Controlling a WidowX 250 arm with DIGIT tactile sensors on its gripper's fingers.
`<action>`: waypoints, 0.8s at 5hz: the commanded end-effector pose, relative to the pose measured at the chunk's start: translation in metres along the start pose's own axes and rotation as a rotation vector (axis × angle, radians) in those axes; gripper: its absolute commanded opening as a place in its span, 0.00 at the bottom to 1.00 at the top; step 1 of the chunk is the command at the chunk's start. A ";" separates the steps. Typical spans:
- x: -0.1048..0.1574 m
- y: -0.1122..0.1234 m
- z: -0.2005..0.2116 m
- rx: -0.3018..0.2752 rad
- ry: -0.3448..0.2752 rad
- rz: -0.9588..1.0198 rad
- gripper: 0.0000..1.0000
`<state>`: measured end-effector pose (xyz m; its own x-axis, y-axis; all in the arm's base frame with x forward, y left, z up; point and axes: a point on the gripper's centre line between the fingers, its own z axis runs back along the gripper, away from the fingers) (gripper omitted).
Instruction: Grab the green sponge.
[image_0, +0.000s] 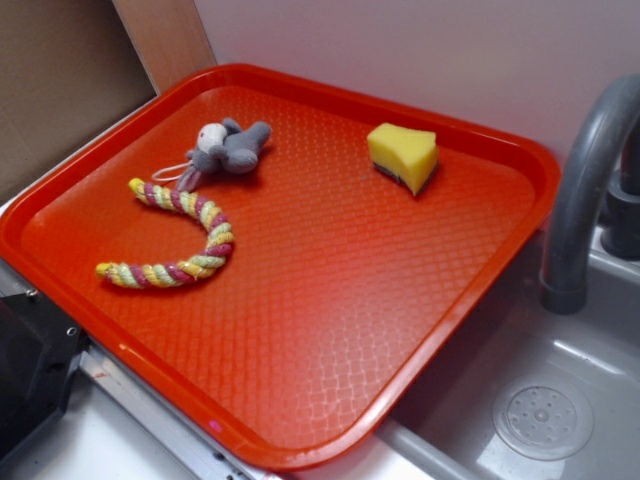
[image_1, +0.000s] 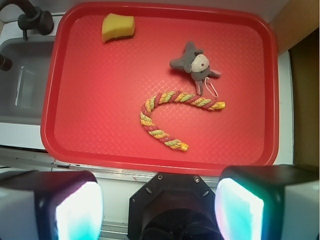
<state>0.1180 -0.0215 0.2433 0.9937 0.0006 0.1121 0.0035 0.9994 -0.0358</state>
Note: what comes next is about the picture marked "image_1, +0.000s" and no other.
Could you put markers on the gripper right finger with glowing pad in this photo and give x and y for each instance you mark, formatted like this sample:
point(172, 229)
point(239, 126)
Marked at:
point(274, 202)

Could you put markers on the red plastic tray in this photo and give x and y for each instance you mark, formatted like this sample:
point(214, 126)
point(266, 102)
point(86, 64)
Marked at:
point(95, 89)

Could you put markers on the grey plush mouse toy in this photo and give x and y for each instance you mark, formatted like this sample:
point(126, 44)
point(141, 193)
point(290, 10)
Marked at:
point(194, 62)

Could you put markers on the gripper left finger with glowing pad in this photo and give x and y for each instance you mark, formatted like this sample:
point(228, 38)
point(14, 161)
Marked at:
point(50, 205)

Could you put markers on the brown cardboard board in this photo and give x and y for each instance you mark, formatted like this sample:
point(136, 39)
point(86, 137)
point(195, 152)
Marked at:
point(297, 32)

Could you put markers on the grey plastic sink basin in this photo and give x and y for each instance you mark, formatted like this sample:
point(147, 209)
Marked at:
point(22, 88)

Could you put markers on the grey sink faucet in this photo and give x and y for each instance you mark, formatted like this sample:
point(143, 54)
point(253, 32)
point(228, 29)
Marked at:
point(33, 17)

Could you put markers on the multicolour twisted rope toy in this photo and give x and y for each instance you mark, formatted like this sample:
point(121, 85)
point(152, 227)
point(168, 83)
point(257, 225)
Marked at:
point(176, 119)

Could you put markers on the yellow green sponge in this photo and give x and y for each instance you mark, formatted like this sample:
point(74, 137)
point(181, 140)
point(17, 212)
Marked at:
point(115, 26)

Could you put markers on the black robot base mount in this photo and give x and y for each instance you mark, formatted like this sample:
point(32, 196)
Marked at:
point(173, 207)

